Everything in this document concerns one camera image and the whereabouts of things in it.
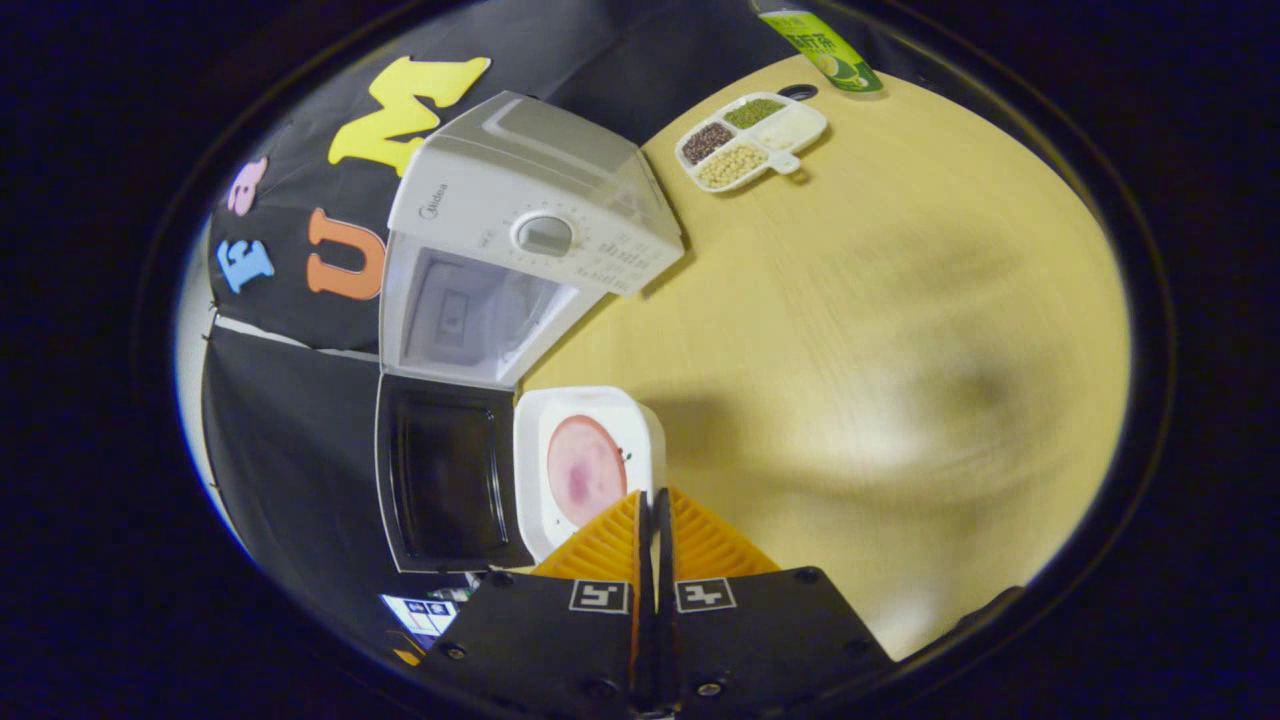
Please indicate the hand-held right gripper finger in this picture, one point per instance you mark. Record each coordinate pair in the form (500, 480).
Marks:
(646, 600)
(665, 600)

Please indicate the pink meat slice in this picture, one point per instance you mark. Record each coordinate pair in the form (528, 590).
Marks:
(585, 470)

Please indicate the white square food plate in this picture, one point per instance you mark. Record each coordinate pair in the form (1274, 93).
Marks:
(535, 420)

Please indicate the white microwave oven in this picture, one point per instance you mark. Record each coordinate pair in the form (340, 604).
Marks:
(520, 180)

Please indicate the white blue printed card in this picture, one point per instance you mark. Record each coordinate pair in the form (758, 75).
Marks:
(420, 612)

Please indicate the white divided bean tray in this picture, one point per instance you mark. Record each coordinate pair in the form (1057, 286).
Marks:
(730, 165)

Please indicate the black table grommet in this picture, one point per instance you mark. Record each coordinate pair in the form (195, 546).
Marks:
(798, 92)

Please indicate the green label drink bottle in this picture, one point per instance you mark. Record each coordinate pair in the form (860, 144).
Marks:
(825, 55)

